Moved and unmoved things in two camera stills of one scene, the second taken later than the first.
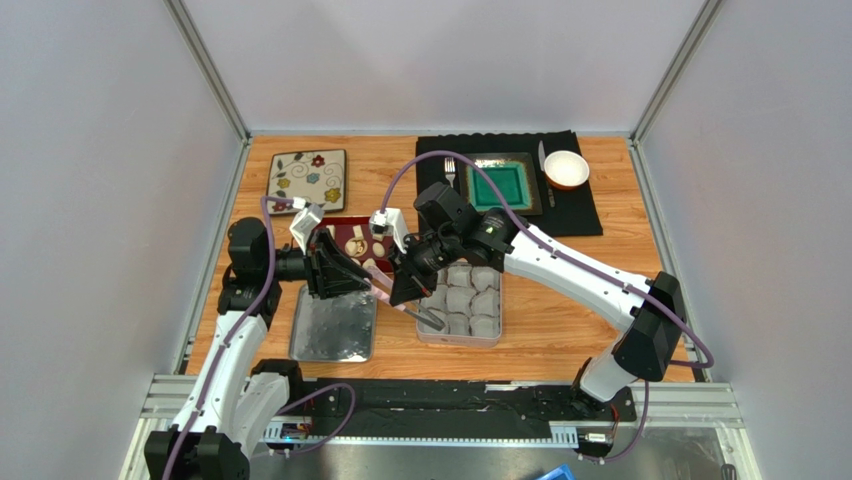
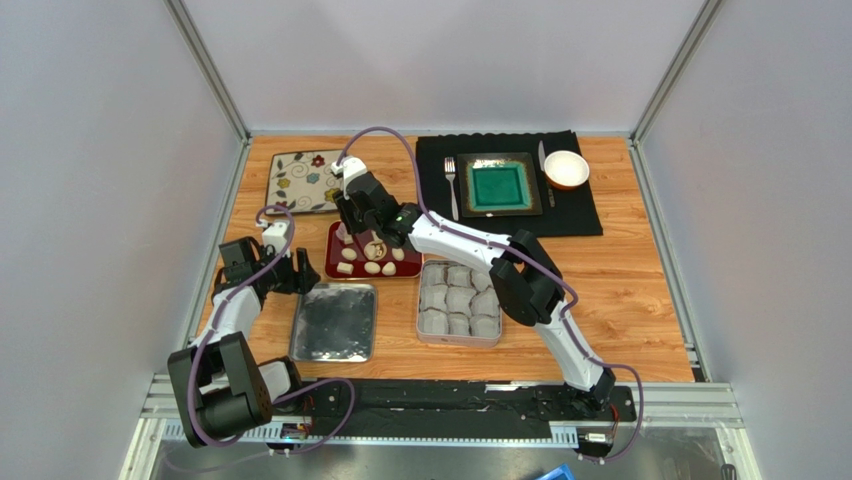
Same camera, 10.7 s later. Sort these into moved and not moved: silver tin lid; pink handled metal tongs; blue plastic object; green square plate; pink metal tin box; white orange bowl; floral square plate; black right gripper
Moved: pink handled metal tongs; black right gripper
Not moved: pink metal tin box; green square plate; blue plastic object; silver tin lid; white orange bowl; floral square plate
